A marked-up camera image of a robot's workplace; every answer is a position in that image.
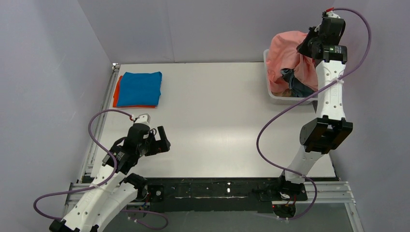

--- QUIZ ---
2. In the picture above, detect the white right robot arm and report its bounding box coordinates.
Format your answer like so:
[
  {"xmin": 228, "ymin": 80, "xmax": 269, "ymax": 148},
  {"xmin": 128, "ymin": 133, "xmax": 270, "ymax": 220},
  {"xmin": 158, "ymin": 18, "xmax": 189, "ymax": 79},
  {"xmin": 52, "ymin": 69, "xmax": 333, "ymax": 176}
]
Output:
[{"xmin": 277, "ymin": 16, "xmax": 353, "ymax": 197}]

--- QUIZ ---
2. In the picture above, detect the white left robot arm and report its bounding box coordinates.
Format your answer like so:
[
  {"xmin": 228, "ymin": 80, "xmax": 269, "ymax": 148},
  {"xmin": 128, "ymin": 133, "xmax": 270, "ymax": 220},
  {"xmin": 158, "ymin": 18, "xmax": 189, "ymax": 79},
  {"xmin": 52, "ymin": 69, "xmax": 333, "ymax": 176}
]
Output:
[{"xmin": 49, "ymin": 123, "xmax": 171, "ymax": 232}]

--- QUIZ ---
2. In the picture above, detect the aluminium frame rail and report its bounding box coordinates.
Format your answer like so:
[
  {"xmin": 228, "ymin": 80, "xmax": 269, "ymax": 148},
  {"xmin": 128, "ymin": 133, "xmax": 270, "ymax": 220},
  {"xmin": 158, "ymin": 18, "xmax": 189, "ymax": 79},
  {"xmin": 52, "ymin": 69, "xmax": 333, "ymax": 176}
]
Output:
[{"xmin": 60, "ymin": 63, "xmax": 364, "ymax": 232}]

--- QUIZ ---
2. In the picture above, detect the grey-blue t shirt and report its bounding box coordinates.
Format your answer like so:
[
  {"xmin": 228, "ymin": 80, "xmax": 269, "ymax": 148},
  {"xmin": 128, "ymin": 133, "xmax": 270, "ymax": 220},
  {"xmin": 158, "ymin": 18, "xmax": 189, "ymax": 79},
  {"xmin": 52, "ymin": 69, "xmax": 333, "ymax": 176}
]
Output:
[{"xmin": 280, "ymin": 68, "xmax": 315, "ymax": 98}]

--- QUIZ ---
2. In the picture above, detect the folded orange t shirt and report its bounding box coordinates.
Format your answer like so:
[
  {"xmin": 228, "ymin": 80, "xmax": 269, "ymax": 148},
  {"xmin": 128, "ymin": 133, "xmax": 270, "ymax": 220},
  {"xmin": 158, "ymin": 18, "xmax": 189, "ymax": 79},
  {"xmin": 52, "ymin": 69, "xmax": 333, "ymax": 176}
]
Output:
[{"xmin": 112, "ymin": 75, "xmax": 156, "ymax": 108}]

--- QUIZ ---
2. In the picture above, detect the white plastic basket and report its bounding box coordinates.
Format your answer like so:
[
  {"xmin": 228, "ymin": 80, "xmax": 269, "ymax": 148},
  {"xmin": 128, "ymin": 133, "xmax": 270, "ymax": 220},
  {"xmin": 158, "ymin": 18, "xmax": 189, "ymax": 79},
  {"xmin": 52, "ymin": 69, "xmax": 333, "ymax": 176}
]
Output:
[{"xmin": 263, "ymin": 49, "xmax": 303, "ymax": 105}]

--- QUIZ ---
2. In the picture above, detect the pink t shirt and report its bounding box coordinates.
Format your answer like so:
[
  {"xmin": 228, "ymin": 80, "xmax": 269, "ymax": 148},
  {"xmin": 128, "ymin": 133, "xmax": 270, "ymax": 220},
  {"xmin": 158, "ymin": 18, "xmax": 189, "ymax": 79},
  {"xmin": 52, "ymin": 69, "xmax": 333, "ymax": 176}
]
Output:
[{"xmin": 265, "ymin": 31, "xmax": 318, "ymax": 97}]

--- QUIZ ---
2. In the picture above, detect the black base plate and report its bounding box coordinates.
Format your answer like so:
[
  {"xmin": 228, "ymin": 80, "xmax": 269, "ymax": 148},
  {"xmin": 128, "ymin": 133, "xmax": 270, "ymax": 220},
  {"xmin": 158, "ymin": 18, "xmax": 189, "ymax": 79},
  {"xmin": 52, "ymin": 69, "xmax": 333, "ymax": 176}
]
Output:
[{"xmin": 147, "ymin": 177, "xmax": 308, "ymax": 213}]

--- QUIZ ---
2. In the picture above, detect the folded blue t shirt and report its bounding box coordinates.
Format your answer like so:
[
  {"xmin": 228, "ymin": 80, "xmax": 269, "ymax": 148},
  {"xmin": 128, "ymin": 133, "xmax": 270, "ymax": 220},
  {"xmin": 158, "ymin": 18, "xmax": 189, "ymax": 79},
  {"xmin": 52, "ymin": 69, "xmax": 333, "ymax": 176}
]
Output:
[{"xmin": 117, "ymin": 72, "xmax": 162, "ymax": 107}]

